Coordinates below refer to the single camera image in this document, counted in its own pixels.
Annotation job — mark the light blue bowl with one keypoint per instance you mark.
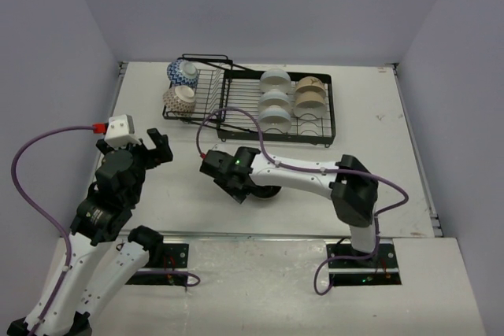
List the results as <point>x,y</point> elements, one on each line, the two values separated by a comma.
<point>275,79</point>
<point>274,97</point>
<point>274,118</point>

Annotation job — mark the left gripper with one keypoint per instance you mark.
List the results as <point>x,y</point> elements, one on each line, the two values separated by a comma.
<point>162,152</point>

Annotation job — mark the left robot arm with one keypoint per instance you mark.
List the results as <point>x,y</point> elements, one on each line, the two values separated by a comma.
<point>76,294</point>

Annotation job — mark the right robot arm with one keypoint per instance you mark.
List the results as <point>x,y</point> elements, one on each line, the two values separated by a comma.
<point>347,184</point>

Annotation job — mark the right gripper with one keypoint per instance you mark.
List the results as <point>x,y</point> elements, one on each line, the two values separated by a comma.
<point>239,194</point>

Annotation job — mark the beige bowl front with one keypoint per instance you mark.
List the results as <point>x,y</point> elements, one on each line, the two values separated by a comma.
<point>310,103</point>

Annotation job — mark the light blue bowl rear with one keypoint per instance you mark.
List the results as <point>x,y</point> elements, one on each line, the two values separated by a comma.
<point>275,79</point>

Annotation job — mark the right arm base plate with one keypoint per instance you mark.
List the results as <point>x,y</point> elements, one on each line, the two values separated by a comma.
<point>380,270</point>

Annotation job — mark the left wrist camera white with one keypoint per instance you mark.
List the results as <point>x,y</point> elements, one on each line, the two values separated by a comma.
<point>120,131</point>

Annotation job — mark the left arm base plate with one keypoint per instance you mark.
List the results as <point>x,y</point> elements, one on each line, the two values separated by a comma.
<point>174,257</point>

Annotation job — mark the blue zigzag patterned bowl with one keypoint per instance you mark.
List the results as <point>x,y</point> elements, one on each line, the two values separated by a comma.
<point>182,73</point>

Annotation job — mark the light blue bowl front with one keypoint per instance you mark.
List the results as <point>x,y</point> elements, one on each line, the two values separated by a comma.
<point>274,118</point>

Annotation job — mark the black bowl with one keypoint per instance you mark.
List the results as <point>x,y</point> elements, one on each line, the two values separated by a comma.
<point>265,192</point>

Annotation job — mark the beige bowl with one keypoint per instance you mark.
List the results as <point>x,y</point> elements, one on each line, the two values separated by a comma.
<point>310,103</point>
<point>310,83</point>

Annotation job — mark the brown floral patterned bowl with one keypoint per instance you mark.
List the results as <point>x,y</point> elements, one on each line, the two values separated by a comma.
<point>180,100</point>

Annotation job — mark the black wire dish rack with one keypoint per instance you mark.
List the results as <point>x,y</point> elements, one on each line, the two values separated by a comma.
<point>222,83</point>

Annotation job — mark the light blue bowl middle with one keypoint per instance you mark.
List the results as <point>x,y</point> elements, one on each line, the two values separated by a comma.
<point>274,97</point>

